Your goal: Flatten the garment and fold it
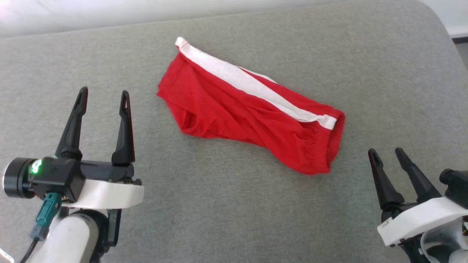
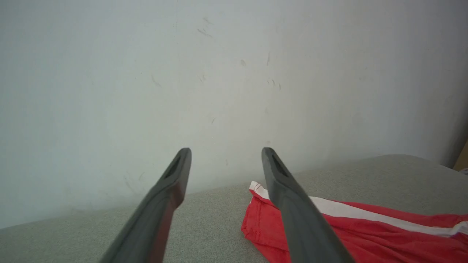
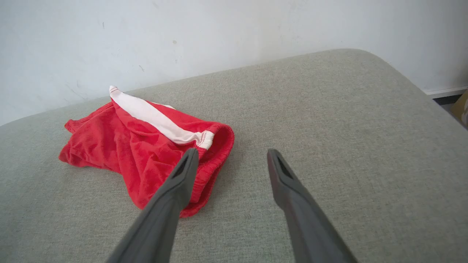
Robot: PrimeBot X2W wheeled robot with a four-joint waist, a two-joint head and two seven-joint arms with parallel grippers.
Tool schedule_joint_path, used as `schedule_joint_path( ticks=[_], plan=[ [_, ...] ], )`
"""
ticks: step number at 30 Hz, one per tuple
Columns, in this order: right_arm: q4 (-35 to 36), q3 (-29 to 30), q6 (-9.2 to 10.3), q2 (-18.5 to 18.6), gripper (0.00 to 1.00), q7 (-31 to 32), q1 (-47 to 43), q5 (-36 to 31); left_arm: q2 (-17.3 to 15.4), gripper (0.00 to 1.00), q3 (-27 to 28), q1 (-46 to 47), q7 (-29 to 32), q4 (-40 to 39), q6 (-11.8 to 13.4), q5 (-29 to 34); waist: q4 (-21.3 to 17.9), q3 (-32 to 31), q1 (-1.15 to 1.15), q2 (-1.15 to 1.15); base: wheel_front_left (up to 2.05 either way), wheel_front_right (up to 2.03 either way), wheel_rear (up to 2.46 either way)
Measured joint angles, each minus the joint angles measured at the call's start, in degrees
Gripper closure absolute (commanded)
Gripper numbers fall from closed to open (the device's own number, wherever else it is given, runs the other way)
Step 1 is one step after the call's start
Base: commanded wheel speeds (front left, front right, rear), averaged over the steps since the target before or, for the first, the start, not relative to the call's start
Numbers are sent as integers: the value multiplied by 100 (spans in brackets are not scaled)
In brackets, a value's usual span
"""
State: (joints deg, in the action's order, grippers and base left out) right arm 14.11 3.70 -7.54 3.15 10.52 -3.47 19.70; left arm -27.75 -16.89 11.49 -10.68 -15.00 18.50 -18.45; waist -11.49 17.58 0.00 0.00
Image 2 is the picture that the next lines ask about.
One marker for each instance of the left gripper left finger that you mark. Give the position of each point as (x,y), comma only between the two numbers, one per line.
(153,219)

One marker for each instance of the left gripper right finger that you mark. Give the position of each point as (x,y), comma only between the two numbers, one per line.
(303,223)

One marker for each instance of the red garment with white stripes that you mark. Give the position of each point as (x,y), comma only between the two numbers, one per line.
(376,237)

